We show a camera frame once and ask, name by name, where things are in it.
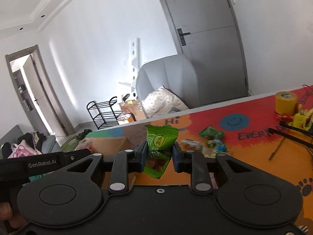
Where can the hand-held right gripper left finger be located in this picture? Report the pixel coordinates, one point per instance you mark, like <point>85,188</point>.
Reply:
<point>143,156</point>

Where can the white dotted pillow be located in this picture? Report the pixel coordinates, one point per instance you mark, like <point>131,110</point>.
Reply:
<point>163,101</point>

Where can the green floor mat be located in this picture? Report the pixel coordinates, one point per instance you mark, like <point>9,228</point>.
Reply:
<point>71,143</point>

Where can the green crinkled snack packet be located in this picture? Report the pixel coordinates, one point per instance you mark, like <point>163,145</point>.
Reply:
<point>211,133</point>

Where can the grey doorway frame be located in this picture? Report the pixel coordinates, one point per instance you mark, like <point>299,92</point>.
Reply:
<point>22,51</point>

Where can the wall shelf unit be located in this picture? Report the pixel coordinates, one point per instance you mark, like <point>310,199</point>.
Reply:
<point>23,90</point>

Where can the yellow tape roll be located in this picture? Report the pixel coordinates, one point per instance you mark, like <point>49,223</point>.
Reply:
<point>286,102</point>

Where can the brown cardboard box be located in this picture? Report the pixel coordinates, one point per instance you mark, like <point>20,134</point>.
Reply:
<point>110,143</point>

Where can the black thin pen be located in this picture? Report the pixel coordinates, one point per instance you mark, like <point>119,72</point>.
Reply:
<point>277,149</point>

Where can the grey sofa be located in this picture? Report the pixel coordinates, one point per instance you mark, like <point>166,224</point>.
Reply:
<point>11,132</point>

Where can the grey room door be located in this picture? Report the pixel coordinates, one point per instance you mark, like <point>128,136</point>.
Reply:
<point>207,53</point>

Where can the yellow crumpled wrapper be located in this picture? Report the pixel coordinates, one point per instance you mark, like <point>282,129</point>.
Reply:
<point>302,118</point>

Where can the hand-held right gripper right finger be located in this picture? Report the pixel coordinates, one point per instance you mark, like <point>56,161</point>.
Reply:
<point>177,160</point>

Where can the taped cardboard box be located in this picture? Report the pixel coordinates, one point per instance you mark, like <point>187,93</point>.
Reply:
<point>137,109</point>

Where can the pink printed bag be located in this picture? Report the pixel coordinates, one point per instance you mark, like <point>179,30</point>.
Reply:
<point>23,150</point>

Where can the black rod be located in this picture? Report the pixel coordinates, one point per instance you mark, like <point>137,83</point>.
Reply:
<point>297,128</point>
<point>291,136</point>

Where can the black slipper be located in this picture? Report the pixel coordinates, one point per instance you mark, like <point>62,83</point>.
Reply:
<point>81,135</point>
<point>88,131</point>

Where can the grey open inner door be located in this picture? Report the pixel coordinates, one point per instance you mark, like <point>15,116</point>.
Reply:
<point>46,90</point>

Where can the grey upholstered chair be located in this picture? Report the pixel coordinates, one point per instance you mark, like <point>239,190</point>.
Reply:
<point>171,78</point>

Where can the bright green candy packet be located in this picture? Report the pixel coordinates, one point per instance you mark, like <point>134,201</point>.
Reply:
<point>159,139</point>

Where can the white board with holes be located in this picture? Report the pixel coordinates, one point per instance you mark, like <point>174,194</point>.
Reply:
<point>135,53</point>

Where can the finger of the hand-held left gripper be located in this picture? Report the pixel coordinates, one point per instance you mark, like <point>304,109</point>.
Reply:
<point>73,157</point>

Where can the clear brown snack packet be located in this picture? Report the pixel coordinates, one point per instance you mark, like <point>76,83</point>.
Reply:
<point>192,143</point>

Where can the colourful printed table mat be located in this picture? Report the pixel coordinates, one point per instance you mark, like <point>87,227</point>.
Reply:
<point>244,151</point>

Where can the person's left hand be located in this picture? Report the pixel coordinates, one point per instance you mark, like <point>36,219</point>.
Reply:
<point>6,211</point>

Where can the dark clothes pile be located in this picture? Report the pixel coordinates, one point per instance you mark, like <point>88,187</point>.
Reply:
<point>34,138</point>

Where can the black metal shoe rack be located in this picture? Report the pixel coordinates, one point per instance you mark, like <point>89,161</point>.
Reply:
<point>102,113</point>

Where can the green white snack packet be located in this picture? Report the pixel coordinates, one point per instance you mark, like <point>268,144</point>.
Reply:
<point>212,149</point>

